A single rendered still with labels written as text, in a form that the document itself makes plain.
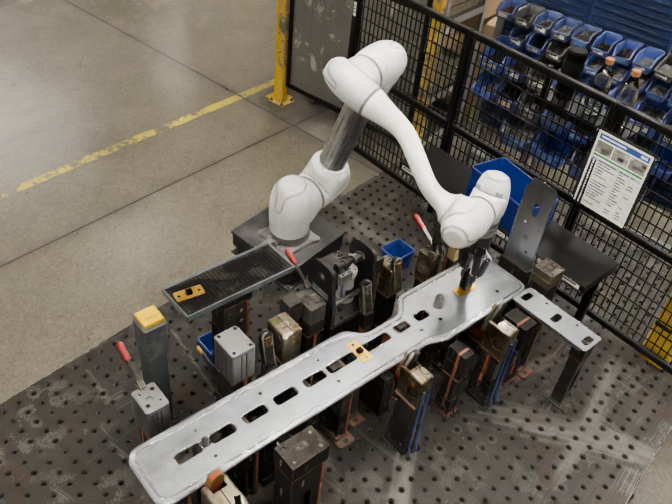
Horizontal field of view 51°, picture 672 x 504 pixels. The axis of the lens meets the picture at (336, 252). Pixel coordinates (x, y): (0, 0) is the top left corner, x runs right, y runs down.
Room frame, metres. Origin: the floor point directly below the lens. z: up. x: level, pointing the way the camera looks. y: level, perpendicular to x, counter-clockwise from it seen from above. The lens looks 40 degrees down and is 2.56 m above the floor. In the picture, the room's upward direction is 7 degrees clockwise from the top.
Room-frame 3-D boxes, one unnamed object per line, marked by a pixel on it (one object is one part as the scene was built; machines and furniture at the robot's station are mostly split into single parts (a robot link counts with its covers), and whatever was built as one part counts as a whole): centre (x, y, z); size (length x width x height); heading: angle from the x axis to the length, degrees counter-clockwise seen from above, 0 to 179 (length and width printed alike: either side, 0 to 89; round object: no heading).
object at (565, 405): (1.57, -0.81, 0.84); 0.11 x 0.06 x 0.29; 45
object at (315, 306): (1.52, 0.06, 0.89); 0.13 x 0.11 x 0.38; 45
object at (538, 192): (1.91, -0.63, 1.17); 0.12 x 0.01 x 0.34; 45
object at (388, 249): (2.16, -0.24, 0.74); 0.11 x 0.10 x 0.09; 135
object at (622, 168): (2.05, -0.90, 1.30); 0.23 x 0.02 x 0.31; 45
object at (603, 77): (2.25, -0.82, 1.53); 0.06 x 0.06 x 0.20
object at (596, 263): (2.18, -0.60, 1.02); 0.90 x 0.22 x 0.03; 45
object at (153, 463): (1.38, -0.10, 1.00); 1.38 x 0.22 x 0.02; 135
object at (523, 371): (1.70, -0.69, 0.84); 0.11 x 0.06 x 0.29; 45
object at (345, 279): (1.62, -0.03, 0.94); 0.18 x 0.13 x 0.49; 135
